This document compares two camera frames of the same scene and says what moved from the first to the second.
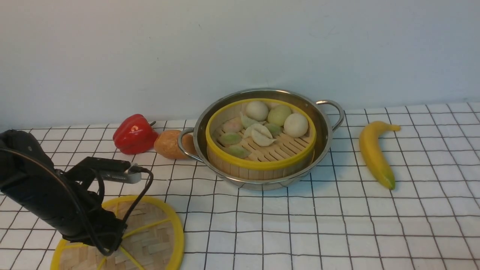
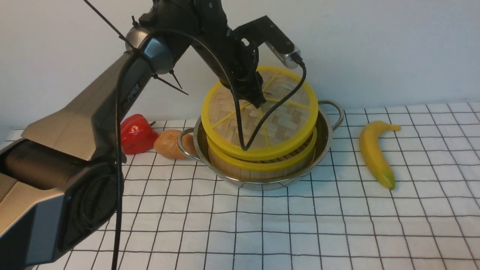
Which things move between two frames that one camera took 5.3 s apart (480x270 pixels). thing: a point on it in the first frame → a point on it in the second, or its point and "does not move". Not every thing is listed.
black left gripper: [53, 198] → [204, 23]
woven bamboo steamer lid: [153, 240] → [284, 125]
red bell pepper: [134, 134] does not move
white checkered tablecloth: [342, 218] does not move
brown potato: [166, 144] does not move
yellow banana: [372, 154] does not move
